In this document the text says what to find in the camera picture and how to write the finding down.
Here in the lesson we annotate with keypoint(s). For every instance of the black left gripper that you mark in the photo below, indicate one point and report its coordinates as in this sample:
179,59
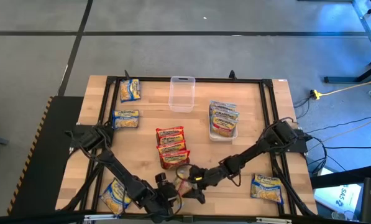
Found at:
166,196

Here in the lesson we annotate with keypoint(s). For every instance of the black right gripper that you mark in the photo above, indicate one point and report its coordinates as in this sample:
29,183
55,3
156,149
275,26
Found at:
208,177

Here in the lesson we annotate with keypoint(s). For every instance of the blue ramen noodle pack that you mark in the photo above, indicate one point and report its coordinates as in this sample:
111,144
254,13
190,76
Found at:
130,90
115,196
126,119
267,189

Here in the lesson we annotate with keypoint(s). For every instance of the white plastic bin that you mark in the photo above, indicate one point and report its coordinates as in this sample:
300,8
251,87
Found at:
210,135

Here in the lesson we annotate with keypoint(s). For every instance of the smoky dark plastic bin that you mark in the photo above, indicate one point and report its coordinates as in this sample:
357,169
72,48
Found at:
158,144

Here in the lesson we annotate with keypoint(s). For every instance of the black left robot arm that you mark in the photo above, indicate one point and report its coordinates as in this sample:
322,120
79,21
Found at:
120,171

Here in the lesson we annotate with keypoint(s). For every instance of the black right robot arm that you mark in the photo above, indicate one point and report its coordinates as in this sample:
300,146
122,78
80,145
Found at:
250,152

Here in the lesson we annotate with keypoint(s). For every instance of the clear plastic bin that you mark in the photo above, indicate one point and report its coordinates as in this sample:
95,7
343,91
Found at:
182,93

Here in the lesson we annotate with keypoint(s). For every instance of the black hazard-striped floor mat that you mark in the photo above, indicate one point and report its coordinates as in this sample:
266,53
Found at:
33,174

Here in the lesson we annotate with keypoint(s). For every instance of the white printed box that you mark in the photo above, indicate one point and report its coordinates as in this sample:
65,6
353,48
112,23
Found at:
340,196

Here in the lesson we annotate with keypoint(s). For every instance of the black furniture bar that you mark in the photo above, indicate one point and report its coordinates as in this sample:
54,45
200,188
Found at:
343,179

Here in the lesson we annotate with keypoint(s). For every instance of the black desk leg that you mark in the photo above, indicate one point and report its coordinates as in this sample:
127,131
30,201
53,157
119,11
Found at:
343,80

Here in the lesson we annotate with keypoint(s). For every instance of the silver aluminium bracket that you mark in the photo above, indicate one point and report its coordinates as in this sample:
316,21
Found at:
273,220
101,217

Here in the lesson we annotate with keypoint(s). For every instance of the grey desk frame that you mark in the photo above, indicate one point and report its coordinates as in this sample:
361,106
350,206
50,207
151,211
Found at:
363,25

